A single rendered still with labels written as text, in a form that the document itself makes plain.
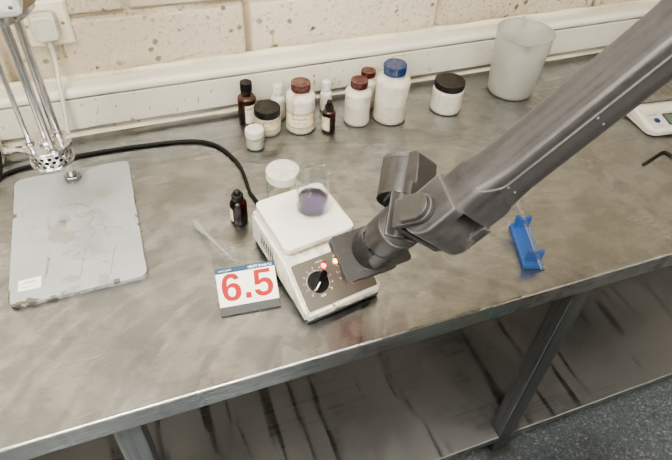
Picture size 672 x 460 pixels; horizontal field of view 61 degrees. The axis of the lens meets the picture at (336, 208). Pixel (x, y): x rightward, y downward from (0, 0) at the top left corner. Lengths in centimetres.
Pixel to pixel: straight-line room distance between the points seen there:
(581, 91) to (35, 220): 86
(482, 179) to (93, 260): 63
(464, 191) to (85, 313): 59
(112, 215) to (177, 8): 42
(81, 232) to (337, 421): 82
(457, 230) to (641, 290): 145
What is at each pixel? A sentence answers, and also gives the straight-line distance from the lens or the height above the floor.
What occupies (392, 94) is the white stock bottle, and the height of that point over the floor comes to 83.
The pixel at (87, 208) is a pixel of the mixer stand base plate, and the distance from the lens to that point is 109.
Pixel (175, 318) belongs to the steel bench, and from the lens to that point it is 90.
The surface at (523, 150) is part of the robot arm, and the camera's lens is 61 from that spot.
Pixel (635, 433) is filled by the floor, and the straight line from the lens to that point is 184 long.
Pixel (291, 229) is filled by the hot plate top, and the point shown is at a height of 84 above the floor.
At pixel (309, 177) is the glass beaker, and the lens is 90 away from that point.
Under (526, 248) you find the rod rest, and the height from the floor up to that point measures 76.
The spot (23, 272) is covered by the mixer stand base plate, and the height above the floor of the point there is 76.
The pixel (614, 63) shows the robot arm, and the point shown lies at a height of 120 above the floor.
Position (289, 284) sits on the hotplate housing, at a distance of 87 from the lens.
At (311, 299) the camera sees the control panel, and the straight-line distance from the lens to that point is 85.
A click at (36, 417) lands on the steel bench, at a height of 75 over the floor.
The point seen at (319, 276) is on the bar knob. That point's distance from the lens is 84.
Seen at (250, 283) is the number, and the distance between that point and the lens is 89.
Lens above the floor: 146
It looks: 43 degrees down
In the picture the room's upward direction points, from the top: 4 degrees clockwise
